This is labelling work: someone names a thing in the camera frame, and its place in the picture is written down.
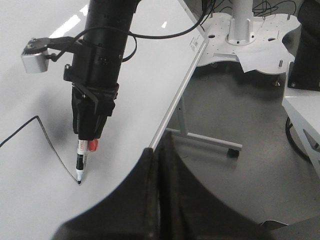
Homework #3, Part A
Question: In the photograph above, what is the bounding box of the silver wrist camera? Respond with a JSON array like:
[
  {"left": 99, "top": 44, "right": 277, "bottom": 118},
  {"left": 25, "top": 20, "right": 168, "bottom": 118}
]
[{"left": 21, "top": 37, "right": 50, "bottom": 74}]

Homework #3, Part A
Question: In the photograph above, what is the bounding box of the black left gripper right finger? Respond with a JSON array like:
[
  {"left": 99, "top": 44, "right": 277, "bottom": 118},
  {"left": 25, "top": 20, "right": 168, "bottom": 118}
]
[{"left": 157, "top": 132, "right": 273, "bottom": 240}]

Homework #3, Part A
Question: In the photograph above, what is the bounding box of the black taped gripper body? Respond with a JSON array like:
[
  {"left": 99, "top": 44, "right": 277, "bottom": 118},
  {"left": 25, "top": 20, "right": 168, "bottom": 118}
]
[{"left": 71, "top": 83, "right": 119, "bottom": 141}]

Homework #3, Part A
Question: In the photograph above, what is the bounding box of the white side table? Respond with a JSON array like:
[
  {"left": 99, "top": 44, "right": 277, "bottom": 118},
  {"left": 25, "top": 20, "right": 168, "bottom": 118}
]
[{"left": 282, "top": 62, "right": 320, "bottom": 174}]

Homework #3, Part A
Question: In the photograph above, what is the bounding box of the black camera cable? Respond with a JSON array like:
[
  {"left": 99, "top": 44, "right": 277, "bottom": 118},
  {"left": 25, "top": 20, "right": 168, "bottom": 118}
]
[{"left": 72, "top": 0, "right": 216, "bottom": 62}]

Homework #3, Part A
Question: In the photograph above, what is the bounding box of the white whiteboard stand leg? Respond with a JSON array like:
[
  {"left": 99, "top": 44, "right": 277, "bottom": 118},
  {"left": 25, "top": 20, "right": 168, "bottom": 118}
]
[{"left": 166, "top": 94, "right": 243, "bottom": 158}]

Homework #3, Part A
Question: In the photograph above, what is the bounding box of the black second robot base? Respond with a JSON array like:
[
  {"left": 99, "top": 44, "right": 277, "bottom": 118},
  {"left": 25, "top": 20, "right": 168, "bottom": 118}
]
[{"left": 287, "top": 0, "right": 320, "bottom": 91}]

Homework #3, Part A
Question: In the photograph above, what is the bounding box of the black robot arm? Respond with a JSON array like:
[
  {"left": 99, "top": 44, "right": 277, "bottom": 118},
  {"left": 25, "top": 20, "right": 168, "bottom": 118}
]
[{"left": 53, "top": 0, "right": 272, "bottom": 240}]

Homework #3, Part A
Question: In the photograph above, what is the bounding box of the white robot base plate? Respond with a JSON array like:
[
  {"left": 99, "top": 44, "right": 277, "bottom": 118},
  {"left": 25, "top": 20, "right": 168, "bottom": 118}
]
[{"left": 194, "top": 11, "right": 301, "bottom": 75}]

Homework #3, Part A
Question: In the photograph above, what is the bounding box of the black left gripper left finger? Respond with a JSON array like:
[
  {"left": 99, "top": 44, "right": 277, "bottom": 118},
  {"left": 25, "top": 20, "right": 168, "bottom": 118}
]
[{"left": 53, "top": 148, "right": 159, "bottom": 240}]

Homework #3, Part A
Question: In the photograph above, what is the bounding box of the black whiteboard marker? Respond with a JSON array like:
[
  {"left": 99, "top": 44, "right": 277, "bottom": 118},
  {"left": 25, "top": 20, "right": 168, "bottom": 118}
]
[{"left": 75, "top": 138, "right": 99, "bottom": 185}]

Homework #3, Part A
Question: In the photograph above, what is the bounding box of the white whiteboard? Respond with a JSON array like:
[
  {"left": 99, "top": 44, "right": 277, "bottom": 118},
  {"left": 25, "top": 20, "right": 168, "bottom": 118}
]
[{"left": 0, "top": 0, "right": 288, "bottom": 240}]

